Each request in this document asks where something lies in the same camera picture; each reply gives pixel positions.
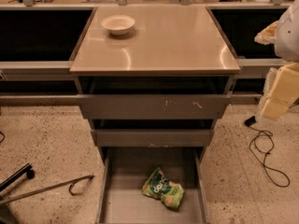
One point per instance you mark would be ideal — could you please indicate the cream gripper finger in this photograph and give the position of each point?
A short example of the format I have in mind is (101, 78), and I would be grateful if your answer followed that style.
(267, 35)
(280, 91)

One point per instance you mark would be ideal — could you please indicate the green rice chip bag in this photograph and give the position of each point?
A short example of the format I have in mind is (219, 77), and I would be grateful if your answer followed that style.
(159, 187)

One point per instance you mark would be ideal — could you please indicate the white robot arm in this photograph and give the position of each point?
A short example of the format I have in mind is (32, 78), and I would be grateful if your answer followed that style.
(287, 35)

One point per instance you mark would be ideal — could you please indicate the grey drawer cabinet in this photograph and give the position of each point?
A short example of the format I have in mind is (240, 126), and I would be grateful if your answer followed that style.
(171, 49)

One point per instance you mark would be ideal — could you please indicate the middle grey drawer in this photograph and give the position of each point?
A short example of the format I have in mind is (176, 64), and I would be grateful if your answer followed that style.
(152, 138)

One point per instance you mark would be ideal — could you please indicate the top grey drawer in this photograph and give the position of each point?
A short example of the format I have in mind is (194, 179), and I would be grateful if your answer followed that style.
(152, 106)

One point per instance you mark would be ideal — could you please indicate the bottom open grey drawer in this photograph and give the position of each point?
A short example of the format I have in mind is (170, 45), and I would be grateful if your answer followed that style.
(126, 171)

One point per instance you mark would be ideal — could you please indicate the white bowl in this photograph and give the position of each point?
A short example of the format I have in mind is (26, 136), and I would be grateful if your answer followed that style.
(118, 24)

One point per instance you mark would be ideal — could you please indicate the metal rod with hook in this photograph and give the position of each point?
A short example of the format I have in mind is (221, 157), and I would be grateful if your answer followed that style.
(38, 191)

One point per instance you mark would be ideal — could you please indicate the black wheeled stand leg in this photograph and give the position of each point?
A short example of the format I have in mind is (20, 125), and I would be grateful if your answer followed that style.
(25, 170)

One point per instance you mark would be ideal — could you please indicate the grey metal rail shelf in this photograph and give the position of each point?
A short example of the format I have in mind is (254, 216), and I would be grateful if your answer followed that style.
(48, 83)

